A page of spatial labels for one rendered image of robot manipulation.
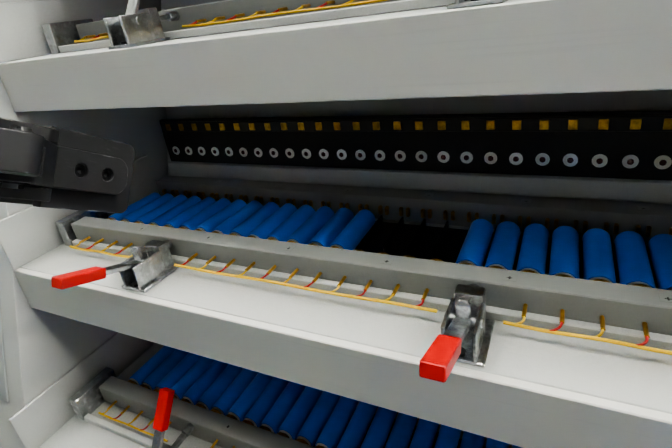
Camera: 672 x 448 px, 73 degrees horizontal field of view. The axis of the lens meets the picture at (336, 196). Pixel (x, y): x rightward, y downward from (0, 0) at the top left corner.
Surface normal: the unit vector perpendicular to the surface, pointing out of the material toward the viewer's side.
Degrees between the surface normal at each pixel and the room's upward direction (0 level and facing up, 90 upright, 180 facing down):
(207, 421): 18
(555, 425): 108
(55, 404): 90
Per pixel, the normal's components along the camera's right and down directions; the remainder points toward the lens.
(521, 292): -0.43, 0.41
